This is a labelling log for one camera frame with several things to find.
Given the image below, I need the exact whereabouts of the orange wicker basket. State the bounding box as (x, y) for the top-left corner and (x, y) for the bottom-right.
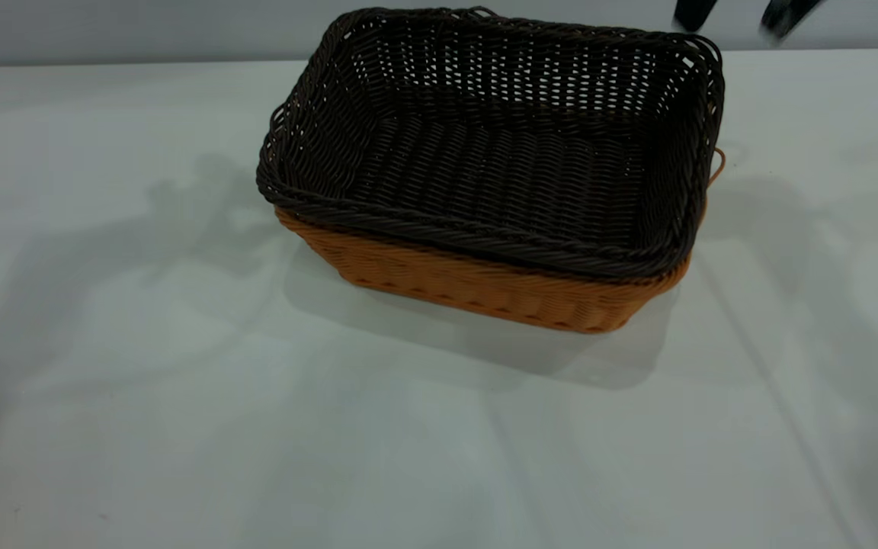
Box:
(275, 147), (726, 334)

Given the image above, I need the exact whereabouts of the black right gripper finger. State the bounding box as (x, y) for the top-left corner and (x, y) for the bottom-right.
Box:
(674, 0), (719, 33)
(759, 0), (825, 40)

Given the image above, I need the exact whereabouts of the dark brown wicker basket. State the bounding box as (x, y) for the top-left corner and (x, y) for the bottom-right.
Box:
(256, 6), (726, 284)

